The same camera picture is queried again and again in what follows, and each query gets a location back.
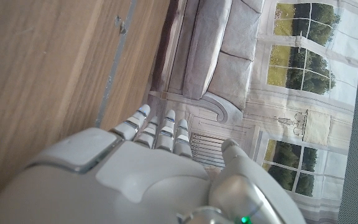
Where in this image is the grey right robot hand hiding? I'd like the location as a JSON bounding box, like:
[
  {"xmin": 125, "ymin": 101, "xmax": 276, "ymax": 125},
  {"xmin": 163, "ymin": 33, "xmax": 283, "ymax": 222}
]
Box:
[{"xmin": 0, "ymin": 104, "xmax": 307, "ymax": 224}]

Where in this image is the printed living room backdrop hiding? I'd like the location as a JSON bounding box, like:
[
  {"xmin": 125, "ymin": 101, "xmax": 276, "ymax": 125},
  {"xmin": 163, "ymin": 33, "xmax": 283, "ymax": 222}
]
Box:
[{"xmin": 141, "ymin": 0, "xmax": 358, "ymax": 224}]

